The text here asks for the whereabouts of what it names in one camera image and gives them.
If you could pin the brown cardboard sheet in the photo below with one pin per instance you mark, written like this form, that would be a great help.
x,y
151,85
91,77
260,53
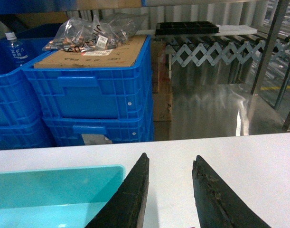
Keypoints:
x,y
123,56

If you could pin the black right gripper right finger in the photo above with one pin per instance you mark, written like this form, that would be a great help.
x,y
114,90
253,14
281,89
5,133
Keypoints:
x,y
217,205

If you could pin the lower blue stacked crate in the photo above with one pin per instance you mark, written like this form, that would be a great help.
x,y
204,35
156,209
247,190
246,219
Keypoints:
x,y
76,132

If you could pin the metal frame post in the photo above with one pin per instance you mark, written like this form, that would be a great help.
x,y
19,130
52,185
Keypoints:
x,y
276,23

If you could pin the clear water bottle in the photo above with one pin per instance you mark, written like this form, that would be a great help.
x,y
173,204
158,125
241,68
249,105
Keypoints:
x,y
16,49

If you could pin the blue crate with cardboard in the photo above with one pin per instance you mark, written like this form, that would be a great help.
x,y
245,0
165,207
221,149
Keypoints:
x,y
93,93

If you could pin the black compartment tray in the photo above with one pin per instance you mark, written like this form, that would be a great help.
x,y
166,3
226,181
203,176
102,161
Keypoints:
x,y
186,28

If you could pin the teal plastic bin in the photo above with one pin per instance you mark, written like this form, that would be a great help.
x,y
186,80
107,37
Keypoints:
x,y
56,198

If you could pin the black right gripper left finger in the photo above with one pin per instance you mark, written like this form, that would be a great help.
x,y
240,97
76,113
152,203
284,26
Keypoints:
x,y
126,208

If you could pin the lower left blue crate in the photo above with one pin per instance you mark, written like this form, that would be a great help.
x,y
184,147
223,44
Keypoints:
x,y
33,135

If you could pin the expandable roller conveyor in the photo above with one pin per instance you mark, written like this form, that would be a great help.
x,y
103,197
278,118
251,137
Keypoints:
x,y
213,50

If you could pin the white foam board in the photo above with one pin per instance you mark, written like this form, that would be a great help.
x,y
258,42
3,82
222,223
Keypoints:
x,y
231,30

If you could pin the plastic bag of batteries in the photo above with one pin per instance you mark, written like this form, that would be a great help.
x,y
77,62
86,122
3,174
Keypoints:
x,y
79,35

